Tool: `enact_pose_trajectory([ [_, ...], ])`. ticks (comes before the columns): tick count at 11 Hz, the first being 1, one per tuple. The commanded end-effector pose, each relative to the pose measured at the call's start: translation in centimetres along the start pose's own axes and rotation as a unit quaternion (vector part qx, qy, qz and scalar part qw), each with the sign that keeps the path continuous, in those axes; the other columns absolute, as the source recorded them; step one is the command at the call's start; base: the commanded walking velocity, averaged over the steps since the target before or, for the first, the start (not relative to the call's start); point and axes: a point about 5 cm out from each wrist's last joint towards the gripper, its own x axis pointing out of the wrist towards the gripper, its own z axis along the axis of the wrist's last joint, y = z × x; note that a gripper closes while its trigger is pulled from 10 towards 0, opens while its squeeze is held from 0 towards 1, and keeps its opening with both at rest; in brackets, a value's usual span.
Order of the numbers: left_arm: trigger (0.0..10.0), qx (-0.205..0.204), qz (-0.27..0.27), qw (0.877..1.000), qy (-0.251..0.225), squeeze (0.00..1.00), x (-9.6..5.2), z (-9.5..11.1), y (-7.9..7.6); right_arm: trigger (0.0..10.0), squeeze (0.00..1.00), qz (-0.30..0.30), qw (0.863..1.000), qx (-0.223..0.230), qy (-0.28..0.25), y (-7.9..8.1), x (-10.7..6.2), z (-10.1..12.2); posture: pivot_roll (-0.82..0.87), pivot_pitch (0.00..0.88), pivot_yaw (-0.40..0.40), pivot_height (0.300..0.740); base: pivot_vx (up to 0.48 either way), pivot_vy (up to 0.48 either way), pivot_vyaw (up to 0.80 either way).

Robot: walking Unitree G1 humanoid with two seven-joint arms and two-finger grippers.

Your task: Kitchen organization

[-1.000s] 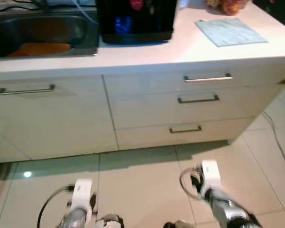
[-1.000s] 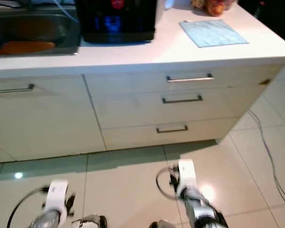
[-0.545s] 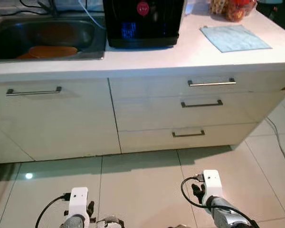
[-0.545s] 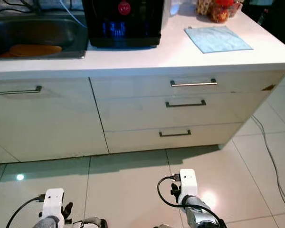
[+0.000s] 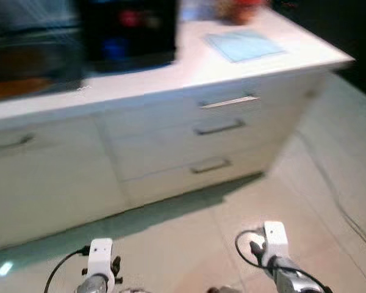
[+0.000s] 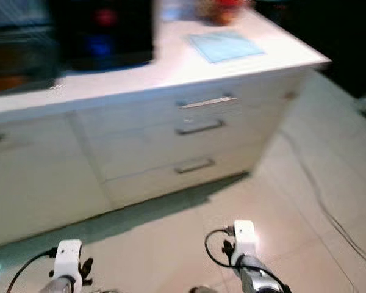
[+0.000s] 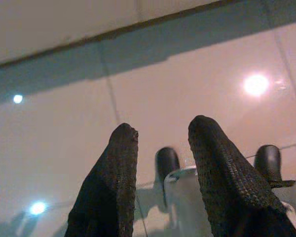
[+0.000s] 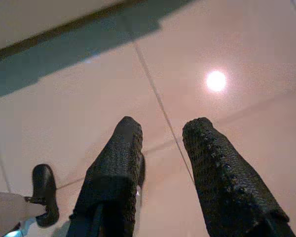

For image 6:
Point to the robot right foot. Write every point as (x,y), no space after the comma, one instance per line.
(201,290)

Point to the white drawer cabinet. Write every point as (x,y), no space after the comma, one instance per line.
(134,152)

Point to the light blue mat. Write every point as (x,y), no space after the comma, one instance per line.
(226,47)

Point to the dark countertop oven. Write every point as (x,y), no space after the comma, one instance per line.
(18,55)

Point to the black water dispenser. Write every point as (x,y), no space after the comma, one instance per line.
(104,33)

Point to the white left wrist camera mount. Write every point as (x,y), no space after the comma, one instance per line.
(68,259)

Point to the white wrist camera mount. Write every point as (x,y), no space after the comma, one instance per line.
(245,239)
(68,259)

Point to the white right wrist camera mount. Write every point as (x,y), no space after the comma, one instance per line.
(245,239)

